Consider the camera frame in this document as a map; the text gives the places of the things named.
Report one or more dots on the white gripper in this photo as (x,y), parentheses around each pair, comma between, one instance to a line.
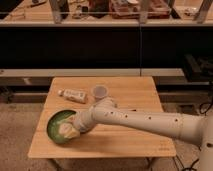
(78,124)

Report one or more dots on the white sponge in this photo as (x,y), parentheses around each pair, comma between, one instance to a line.
(68,131)

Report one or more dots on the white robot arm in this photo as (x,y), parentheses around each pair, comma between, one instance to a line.
(197,130)

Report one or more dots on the green ceramic bowl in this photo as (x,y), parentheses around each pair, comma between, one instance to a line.
(64,116)

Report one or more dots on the white plastic bottle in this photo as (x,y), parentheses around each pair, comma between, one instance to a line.
(73,95)

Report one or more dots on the wooden table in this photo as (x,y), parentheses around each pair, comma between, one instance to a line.
(105,141)

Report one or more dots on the long background workbench shelf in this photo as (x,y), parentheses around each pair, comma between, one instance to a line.
(43,39)

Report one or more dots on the red tray on shelf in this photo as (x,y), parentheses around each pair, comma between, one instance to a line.
(130,9)

